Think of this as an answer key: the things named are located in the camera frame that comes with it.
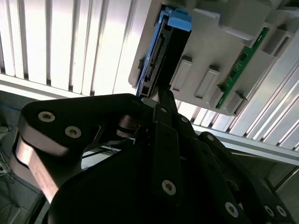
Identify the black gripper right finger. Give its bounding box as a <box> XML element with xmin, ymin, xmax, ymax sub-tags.
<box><xmin>166</xmin><ymin>91</ymin><xmax>294</xmax><ymax>224</ymax></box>

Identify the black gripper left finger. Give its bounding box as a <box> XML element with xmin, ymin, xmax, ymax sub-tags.
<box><xmin>9</xmin><ymin>86</ymin><xmax>185</xmax><ymax>212</ymax></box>

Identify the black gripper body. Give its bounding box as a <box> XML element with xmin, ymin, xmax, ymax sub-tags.
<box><xmin>46</xmin><ymin>140</ymin><xmax>295</xmax><ymax>224</ymax></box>

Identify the hard disk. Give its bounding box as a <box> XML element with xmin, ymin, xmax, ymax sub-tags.
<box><xmin>135</xmin><ymin>4</ymin><xmax>193</xmax><ymax>98</ymax></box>

